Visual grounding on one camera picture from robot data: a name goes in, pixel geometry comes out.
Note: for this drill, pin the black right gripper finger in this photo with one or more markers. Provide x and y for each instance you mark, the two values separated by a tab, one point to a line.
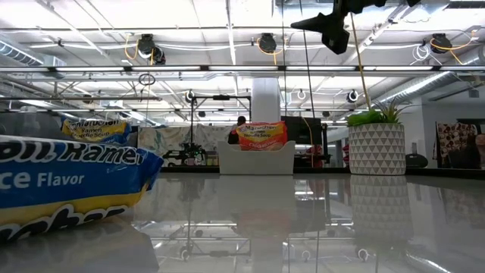
335	36

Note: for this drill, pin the orange Maruchan noodle pack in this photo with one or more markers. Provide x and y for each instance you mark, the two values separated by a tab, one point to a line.
261	136

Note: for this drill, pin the blue Maruchan noodle pack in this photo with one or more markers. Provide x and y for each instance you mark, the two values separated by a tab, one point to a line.
94	130
57	178

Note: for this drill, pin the smoky grey plastic bin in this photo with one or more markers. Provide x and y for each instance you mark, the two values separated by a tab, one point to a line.
30	127

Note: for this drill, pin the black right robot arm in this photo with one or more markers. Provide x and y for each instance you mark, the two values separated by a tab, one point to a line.
413	2

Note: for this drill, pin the black background robot arm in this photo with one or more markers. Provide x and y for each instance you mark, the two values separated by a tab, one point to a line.
187	151

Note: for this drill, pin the white pillar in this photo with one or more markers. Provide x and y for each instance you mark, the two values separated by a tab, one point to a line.
265	98

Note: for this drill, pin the black flat screen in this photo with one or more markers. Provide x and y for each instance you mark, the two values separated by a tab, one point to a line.
299	129

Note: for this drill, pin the green succulent in white pot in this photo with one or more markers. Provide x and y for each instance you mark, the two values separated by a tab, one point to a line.
377	151

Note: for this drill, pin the person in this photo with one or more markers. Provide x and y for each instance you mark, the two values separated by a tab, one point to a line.
236	132

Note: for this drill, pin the black round device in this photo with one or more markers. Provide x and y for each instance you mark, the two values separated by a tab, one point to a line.
417	161

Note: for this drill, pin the white plastic bin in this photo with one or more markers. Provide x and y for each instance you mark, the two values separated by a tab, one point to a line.
255	163

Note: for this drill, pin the brown patterned hanging cloth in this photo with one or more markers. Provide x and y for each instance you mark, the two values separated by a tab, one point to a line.
458	132

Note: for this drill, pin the long LED light strip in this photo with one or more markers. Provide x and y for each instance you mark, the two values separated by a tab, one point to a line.
166	68

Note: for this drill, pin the silver ventilation duct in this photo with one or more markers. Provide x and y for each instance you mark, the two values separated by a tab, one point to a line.
22	55
466	66

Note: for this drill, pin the black rig frame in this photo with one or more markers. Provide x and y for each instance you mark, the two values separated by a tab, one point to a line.
221	97

